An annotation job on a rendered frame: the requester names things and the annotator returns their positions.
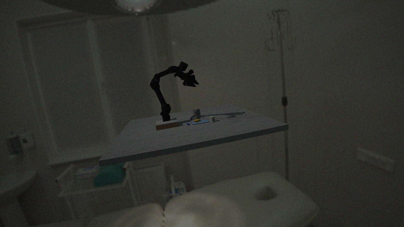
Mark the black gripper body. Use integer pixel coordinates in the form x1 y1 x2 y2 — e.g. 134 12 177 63
180 73 195 86

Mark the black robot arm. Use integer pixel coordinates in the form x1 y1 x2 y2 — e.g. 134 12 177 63
150 62 194 122

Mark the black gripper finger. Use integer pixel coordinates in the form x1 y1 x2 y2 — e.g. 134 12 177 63
191 77 199 84
186 80 196 87

